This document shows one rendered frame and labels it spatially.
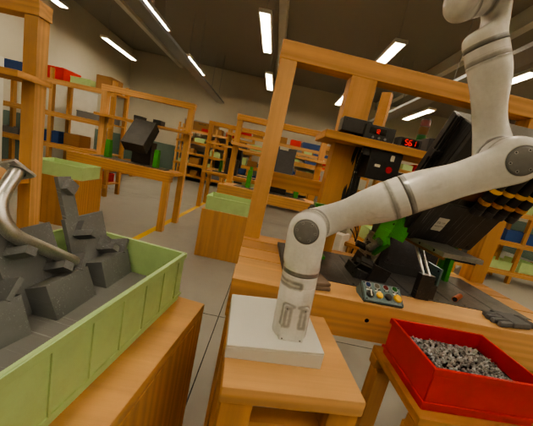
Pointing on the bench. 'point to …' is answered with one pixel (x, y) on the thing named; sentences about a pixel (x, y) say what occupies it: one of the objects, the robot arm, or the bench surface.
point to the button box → (376, 294)
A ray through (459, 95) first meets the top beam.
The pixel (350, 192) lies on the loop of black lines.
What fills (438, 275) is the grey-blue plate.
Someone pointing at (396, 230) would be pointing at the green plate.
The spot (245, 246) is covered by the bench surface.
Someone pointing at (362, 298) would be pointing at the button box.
